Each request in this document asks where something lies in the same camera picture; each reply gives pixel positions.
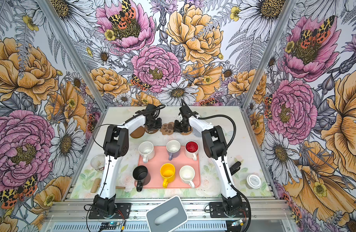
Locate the dark brown round wooden coaster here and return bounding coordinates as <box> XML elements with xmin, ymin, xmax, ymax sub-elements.
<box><xmin>145</xmin><ymin>128</ymin><xmax>159</xmax><ymax>134</ymax></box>

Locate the light brown round wooden coaster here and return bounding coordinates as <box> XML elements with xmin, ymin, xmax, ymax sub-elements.
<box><xmin>130</xmin><ymin>126</ymin><xmax>145</xmax><ymax>139</ymax></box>

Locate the red inside white mug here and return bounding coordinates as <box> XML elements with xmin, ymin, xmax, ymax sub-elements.
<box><xmin>185</xmin><ymin>141</ymin><xmax>199</xmax><ymax>161</ymax></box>

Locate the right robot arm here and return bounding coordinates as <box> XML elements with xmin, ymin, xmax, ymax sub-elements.
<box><xmin>174</xmin><ymin>100</ymin><xmax>244</xmax><ymax>216</ymax></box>

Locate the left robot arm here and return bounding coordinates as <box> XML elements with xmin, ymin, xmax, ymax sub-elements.
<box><xmin>91</xmin><ymin>104</ymin><xmax>165</xmax><ymax>218</ymax></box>

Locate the woven rattan round coaster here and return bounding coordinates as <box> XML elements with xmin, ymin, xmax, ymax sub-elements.
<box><xmin>181</xmin><ymin>130</ymin><xmax>193</xmax><ymax>136</ymax></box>

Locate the paw shaped wooden coaster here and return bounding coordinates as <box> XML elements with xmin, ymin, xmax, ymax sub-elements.
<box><xmin>160</xmin><ymin>122</ymin><xmax>174</xmax><ymax>135</ymax></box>

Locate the lavender mug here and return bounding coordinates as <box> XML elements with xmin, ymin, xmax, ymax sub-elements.
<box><xmin>166</xmin><ymin>140</ymin><xmax>181</xmax><ymax>160</ymax></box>

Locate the white mug back left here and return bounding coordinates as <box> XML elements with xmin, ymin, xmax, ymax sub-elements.
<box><xmin>138</xmin><ymin>141</ymin><xmax>155</xmax><ymax>163</ymax></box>

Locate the pink rectangular tray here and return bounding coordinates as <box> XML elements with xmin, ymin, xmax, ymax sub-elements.
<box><xmin>138</xmin><ymin>146</ymin><xmax>201</xmax><ymax>189</ymax></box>

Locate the white mug front right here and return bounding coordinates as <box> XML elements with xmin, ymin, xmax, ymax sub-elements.
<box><xmin>179</xmin><ymin>165</ymin><xmax>195</xmax><ymax>188</ymax></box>

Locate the yellow mug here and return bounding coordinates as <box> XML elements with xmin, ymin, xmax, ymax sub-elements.
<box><xmin>160</xmin><ymin>163</ymin><xmax>176</xmax><ymax>189</ymax></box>

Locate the black mug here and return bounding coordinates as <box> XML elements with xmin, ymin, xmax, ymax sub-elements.
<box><xmin>133</xmin><ymin>165</ymin><xmax>151</xmax><ymax>192</ymax></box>

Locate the black handheld device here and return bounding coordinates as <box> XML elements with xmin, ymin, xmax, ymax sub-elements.
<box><xmin>229</xmin><ymin>161</ymin><xmax>241</xmax><ymax>176</ymax></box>

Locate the clear glass bowl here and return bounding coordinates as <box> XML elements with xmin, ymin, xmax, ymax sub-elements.
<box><xmin>90</xmin><ymin>154</ymin><xmax>105</xmax><ymax>172</ymax></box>

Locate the wooden mallet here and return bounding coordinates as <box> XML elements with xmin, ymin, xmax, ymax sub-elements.
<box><xmin>90</xmin><ymin>178</ymin><xmax>125</xmax><ymax>193</ymax></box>

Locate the white grey box device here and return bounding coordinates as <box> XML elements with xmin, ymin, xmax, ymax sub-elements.
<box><xmin>146</xmin><ymin>195</ymin><xmax>188</xmax><ymax>232</ymax></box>

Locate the right small circuit board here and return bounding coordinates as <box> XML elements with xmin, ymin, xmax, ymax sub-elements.
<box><xmin>231</xmin><ymin>219</ymin><xmax>244</xmax><ymax>227</ymax></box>

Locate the small green circuit board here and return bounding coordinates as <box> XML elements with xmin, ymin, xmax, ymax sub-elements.
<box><xmin>99</xmin><ymin>222</ymin><xmax>119</xmax><ymax>232</ymax></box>

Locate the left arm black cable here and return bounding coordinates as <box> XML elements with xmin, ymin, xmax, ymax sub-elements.
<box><xmin>84</xmin><ymin>104</ymin><xmax>166</xmax><ymax>232</ymax></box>

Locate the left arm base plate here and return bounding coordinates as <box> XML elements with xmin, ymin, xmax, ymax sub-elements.
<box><xmin>88</xmin><ymin>203</ymin><xmax>132</xmax><ymax>219</ymax></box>

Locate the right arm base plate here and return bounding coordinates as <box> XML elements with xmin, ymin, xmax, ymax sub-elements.
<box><xmin>208</xmin><ymin>202</ymin><xmax>250</xmax><ymax>218</ymax></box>

